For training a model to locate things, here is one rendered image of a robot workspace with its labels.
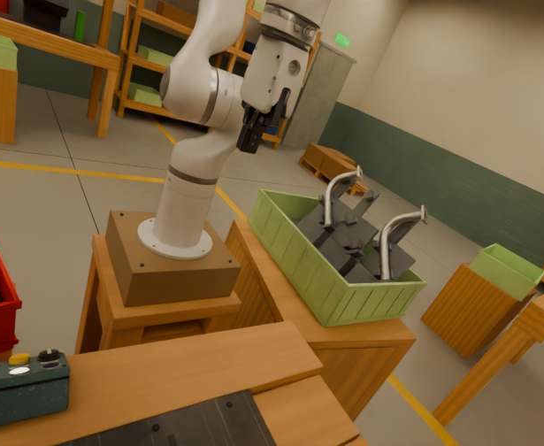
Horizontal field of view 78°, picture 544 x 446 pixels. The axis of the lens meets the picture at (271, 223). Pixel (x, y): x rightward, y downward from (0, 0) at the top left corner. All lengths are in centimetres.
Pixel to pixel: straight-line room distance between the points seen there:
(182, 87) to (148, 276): 40
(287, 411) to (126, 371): 30
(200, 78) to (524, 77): 703
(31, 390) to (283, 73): 54
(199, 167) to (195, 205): 9
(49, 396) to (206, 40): 66
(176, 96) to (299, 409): 65
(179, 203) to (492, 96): 708
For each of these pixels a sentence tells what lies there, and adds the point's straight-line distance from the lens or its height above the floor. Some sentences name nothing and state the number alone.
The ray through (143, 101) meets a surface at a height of 29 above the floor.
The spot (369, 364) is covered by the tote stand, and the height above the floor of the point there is 67.
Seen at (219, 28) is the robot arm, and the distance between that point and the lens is 79.
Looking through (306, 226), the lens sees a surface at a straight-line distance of 141.
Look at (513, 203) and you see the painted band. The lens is 710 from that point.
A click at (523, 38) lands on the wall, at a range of 777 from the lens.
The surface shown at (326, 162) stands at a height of 33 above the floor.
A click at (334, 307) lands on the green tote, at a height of 87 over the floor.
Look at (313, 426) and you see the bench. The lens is 73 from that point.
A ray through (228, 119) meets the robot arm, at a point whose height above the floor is 129.
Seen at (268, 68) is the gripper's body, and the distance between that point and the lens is 52.
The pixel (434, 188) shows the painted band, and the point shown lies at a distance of 755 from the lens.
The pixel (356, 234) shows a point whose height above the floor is 98.
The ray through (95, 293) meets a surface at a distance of 107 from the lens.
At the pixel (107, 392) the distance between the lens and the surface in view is 63.
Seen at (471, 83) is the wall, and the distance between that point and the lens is 777.
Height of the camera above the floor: 142
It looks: 24 degrees down
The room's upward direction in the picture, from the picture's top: 23 degrees clockwise
